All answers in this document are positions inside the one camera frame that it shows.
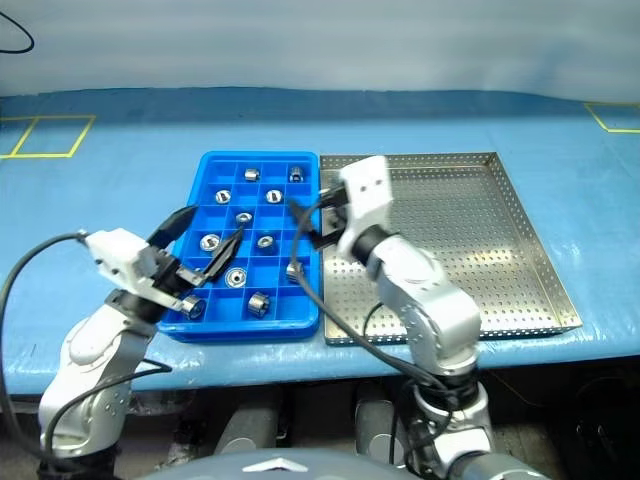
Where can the blue compartment tray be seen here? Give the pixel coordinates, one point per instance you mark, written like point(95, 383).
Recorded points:
point(300, 300)

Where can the grey rounded shape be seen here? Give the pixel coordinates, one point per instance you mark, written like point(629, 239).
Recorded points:
point(250, 425)
point(380, 415)

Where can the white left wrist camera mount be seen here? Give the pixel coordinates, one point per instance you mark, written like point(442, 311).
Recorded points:
point(117, 250)

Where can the grey robot torso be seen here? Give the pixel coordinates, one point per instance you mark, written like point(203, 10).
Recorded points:
point(310, 470)

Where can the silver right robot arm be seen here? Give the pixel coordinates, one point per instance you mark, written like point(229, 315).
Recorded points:
point(425, 300)

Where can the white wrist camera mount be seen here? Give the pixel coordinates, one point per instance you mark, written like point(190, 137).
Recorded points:
point(367, 190)
point(117, 250)

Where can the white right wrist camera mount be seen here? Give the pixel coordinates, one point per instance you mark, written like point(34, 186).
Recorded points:
point(367, 190)

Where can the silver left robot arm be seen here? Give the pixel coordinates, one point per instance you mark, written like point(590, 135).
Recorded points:
point(95, 345)

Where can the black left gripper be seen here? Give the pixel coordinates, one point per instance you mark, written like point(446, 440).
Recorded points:
point(167, 275)

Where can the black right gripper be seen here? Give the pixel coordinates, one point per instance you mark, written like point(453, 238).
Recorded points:
point(336, 220)

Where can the perforated metal tray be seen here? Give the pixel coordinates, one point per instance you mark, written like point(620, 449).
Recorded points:
point(475, 225)

